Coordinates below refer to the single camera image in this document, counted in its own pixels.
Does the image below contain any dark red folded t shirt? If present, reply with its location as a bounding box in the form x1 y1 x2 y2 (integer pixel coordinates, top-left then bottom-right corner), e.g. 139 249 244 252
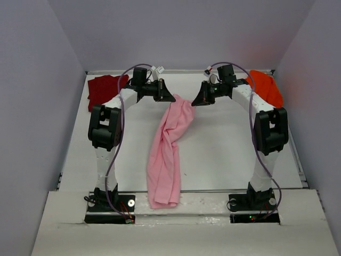
87 75 120 112

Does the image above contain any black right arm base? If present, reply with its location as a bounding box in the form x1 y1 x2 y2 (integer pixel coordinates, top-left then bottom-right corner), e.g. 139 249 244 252
226 183 280 224

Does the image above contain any orange t shirt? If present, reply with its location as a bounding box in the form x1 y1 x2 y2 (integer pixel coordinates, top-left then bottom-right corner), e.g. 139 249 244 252
249 70 283 108

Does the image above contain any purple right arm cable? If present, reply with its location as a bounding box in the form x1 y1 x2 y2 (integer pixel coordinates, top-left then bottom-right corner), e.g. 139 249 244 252
209 61 282 220

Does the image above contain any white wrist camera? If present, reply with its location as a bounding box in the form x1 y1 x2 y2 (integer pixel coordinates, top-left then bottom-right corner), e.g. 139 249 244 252
151 66 165 75
204 69 217 84

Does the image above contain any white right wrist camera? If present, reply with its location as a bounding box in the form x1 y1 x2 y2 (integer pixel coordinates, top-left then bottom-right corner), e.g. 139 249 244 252
204 69 217 84

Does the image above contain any pink t shirt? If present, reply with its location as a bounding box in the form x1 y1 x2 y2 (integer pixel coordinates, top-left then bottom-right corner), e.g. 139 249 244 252
147 94 196 210

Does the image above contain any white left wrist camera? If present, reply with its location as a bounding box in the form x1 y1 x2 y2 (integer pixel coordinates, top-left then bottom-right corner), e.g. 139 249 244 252
151 66 165 75

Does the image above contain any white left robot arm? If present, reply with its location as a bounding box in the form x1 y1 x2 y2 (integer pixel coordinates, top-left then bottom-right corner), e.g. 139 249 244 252
88 64 176 201

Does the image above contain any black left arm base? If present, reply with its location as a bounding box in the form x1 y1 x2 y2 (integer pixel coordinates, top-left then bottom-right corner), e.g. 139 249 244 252
84 188 136 225

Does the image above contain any aluminium table front rail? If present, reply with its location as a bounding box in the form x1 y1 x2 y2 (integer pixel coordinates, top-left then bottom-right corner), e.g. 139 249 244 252
118 188 309 194

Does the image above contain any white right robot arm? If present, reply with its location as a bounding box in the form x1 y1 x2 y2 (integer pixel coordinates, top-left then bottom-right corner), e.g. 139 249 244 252
192 62 289 192

